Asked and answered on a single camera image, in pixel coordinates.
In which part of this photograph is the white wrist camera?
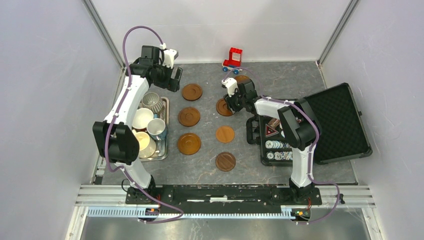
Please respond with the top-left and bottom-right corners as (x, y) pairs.
(159, 43), (179, 69)
(221, 77), (238, 97)

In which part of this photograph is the red toy truck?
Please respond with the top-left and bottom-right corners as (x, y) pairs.
(222, 47), (243, 75)

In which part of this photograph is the purple cable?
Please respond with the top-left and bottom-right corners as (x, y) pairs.
(221, 67), (341, 226)
(104, 25), (185, 224)

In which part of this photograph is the dark wooden coaster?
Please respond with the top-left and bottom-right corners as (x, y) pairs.
(215, 152), (236, 172)

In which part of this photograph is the light wooden coaster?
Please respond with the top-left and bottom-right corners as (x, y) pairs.
(215, 125), (235, 144)

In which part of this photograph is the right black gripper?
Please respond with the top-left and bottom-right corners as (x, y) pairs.
(222, 87), (246, 114)

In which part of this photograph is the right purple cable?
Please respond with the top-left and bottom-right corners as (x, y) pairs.
(221, 67), (341, 226)

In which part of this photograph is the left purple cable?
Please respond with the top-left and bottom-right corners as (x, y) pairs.
(104, 25), (185, 224)

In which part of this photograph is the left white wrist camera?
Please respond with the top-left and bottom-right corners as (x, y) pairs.
(159, 43), (179, 69)

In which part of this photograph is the blue white mug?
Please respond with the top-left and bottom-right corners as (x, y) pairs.
(146, 118), (167, 141)

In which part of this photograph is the brown wooden coaster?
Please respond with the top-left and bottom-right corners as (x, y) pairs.
(234, 75), (251, 85)
(215, 98), (233, 117)
(181, 83), (203, 101)
(178, 107), (201, 127)
(177, 133), (202, 155)

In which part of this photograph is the grey ribbed mug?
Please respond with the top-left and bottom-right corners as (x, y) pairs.
(141, 92), (164, 114)

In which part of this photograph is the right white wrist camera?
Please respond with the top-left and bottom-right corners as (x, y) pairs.
(221, 77), (238, 97)

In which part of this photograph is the white bowl mug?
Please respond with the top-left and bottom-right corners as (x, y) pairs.
(132, 108), (154, 130)

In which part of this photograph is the metal tray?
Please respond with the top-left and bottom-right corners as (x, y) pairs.
(131, 92), (170, 162)

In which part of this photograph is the cream ribbed mug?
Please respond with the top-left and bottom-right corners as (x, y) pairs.
(134, 131), (157, 159)

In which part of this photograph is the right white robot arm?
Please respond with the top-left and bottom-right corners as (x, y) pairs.
(221, 77), (321, 204)

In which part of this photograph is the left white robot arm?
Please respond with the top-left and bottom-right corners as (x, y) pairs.
(92, 44), (183, 204)

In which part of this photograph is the black poker chip case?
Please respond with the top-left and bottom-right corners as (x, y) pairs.
(246, 83), (373, 167)

